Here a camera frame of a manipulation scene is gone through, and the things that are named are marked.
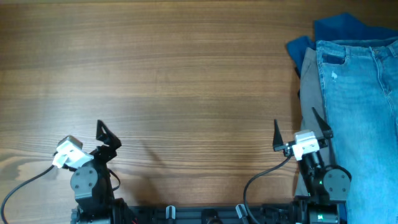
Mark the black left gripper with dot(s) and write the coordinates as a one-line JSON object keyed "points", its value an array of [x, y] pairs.
{"points": [[109, 153]]}

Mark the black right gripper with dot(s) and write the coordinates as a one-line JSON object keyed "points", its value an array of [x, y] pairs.
{"points": [[278, 140]]}

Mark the light blue denim jeans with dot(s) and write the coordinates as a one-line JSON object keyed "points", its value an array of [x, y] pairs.
{"points": [[358, 81]]}

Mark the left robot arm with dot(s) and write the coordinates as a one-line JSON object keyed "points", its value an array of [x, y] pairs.
{"points": [[91, 184]]}

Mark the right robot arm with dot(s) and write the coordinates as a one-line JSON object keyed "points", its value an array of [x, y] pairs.
{"points": [[327, 185]]}

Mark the grey trousers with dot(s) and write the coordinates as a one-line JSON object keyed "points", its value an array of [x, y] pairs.
{"points": [[311, 96]]}

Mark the dark blue garment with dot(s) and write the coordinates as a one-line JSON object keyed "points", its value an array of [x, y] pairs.
{"points": [[340, 27]]}

